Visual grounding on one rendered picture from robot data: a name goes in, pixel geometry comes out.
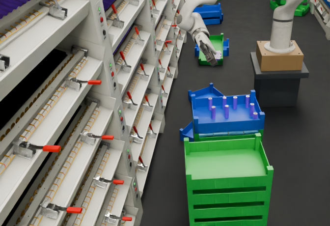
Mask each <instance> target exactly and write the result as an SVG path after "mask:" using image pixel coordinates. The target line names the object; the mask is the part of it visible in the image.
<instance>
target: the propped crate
mask: <svg viewBox="0 0 330 226"><path fill-rule="evenodd" d="M209 40H210V41H211V43H212V45H213V47H214V49H215V51H220V52H221V57H220V60H217V62H218V63H217V65H223V33H221V35H210V37H209ZM199 65H211V64H210V62H207V60H206V58H205V55H204V53H203V52H202V51H201V50H199Z"/></svg>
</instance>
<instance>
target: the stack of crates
mask: <svg viewBox="0 0 330 226"><path fill-rule="evenodd" d="M184 150H185V166H186V183H187V195H188V208H189V221H190V226H267V218H268V211H269V203H270V196H271V187H272V180H273V172H274V169H273V166H270V165H269V162H268V159H267V156H266V154H265V151H264V148H263V145H262V142H261V134H260V133H255V138H249V139H233V140H218V141H195V142H189V138H184Z"/></svg>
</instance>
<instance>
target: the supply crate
mask: <svg viewBox="0 0 330 226"><path fill-rule="evenodd" d="M248 95H249V96H250V97H249V108H245V103H246V95H233V96H225V97H226V104H227V105H228V106H229V118H225V117H224V111H225V110H223V109H222V98H223V96H220V97H212V106H215V107H216V118H215V119H212V111H210V110H209V106H208V98H209V97H205V98H195V94H191V100H192V117H193V127H194V133H195V134H199V133H214V132H230V131H245V130H261V129H264V121H265V114H264V112H261V109H260V107H259V105H258V102H257V100H256V97H255V90H250V94H248ZM234 96H236V97H237V109H235V110H234V109H233V97H234ZM250 103H254V112H256V113H258V115H257V119H253V116H249V110H250Z"/></svg>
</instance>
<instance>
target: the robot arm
mask: <svg viewBox="0 0 330 226"><path fill-rule="evenodd" d="M302 1H303V0H286V4H285V5H282V6H279V7H277V8H276V9H275V10H274V14H273V23H272V32H271V40H270V42H267V43H266V44H265V45H264V48H265V49H266V50H267V51H269V52H273V53H279V54H284V53H290V52H292V51H294V50H295V45H294V44H293V41H292V42H291V41H290V40H291V33H292V26H293V18H294V13H295V10H296V8H297V7H298V5H299V4H300V3H301V2H302ZM216 2H217V0H187V1H186V2H185V3H184V5H183V6H182V8H181V11H180V13H179V15H178V18H177V22H176V24H177V26H178V27H179V28H181V29H183V30H185V31H187V32H189V33H190V34H191V36H192V39H193V41H194V43H196V44H197V45H198V47H199V49H200V50H201V51H202V52H203V53H204V55H205V58H206V60H207V62H210V64H211V66H212V67H213V66H215V65H216V64H217V63H218V62H217V60H216V58H215V56H214V54H215V55H216V54H217V52H216V51H215V49H214V47H213V45H212V43H211V41H210V40H209V37H210V35H209V32H208V30H207V28H206V26H205V24H204V22H203V20H202V17H201V15H200V14H199V13H197V12H193V10H194V9H195V8H196V7H197V6H199V5H202V4H205V5H214V4H215V3H216Z"/></svg>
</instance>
